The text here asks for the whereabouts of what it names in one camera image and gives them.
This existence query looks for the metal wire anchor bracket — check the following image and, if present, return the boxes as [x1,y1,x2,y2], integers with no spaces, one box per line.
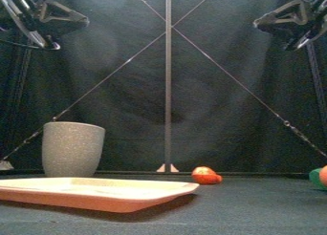
[0,160,15,172]

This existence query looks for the grey speckled bowl cup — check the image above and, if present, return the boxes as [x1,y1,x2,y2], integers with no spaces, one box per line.
[42,121,106,179]

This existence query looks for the thin diagonal brace wire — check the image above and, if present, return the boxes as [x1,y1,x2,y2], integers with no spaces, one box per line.
[0,0,218,162]
[130,0,327,159]

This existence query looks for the pink plastic tray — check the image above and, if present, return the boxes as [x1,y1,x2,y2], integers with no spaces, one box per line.
[0,176,200,214]

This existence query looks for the vertical metal frame pole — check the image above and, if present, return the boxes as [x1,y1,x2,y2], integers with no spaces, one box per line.
[163,0,174,170]

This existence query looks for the red toy drumstick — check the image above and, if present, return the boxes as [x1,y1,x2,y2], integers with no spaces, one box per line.
[191,165,223,185]

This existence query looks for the metal pole foot bracket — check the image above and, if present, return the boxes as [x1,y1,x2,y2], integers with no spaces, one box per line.
[156,162,180,174]

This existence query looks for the orange toy carrot green top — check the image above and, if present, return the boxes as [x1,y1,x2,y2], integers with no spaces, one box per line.
[308,164,327,192]

